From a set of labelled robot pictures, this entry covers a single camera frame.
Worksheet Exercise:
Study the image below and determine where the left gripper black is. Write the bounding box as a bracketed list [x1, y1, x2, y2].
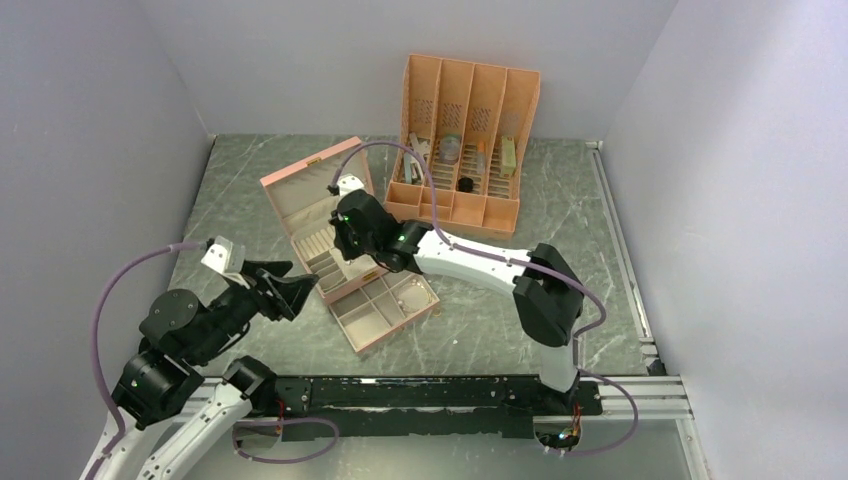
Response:
[189, 257, 318, 362]

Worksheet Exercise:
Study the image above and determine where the silver pearl bracelet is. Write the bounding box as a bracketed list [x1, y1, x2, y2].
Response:
[395, 279, 435, 314]

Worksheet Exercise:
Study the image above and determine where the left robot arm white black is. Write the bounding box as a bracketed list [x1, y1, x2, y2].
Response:
[81, 261, 318, 479]

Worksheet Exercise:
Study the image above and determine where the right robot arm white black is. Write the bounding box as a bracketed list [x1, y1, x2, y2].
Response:
[329, 189, 585, 414]

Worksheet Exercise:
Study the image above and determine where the pink jewelry box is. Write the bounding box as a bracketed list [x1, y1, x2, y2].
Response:
[260, 136, 440, 353]

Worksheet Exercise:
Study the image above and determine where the grey stapler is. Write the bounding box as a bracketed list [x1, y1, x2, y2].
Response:
[403, 132, 430, 185]

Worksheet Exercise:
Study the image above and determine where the black round cap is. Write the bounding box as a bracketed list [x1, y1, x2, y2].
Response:
[456, 176, 475, 193]

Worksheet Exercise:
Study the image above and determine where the clear tape roll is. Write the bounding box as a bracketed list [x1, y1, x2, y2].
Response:
[439, 134, 462, 164]

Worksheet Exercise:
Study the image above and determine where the orange desk file organizer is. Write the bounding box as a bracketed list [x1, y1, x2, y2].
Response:
[384, 54, 541, 240]

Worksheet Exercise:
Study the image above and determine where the orange capped tube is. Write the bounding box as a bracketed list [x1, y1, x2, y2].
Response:
[475, 141, 487, 176]

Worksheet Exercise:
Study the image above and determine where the green rectangular box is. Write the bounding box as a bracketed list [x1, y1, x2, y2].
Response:
[500, 135, 517, 178]

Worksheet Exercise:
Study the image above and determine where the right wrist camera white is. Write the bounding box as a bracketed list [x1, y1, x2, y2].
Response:
[327, 174, 366, 197]

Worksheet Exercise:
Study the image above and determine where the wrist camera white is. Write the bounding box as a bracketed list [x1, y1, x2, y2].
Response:
[201, 236, 246, 276]
[327, 174, 366, 197]

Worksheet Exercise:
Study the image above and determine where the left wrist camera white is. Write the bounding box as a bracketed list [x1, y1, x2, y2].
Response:
[201, 236, 246, 276]

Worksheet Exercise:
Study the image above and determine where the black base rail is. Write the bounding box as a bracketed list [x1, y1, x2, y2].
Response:
[248, 374, 603, 439]

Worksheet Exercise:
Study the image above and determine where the aluminium frame rail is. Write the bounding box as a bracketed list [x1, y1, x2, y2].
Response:
[590, 376, 694, 421]

